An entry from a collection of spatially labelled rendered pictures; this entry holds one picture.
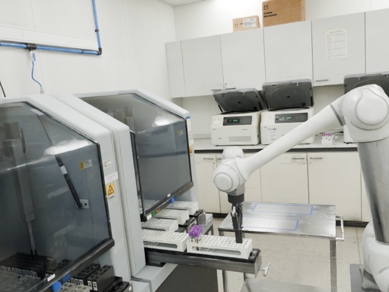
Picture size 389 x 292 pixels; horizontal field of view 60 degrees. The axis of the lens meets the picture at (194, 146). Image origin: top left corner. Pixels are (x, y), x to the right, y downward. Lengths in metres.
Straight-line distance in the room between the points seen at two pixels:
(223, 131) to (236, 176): 2.66
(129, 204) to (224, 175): 0.53
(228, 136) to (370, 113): 2.84
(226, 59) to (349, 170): 1.85
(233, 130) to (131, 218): 2.46
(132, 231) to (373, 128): 1.10
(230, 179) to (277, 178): 2.63
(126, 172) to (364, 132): 0.99
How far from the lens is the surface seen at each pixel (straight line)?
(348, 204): 3.93
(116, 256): 1.59
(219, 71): 4.21
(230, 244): 1.63
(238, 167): 1.32
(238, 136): 3.90
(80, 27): 3.21
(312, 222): 1.98
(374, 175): 1.31
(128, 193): 1.61
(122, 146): 1.56
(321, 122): 1.43
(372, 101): 1.21
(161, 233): 1.82
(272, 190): 3.95
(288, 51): 4.04
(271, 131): 3.81
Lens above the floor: 1.57
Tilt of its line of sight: 9 degrees down
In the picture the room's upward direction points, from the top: 5 degrees counter-clockwise
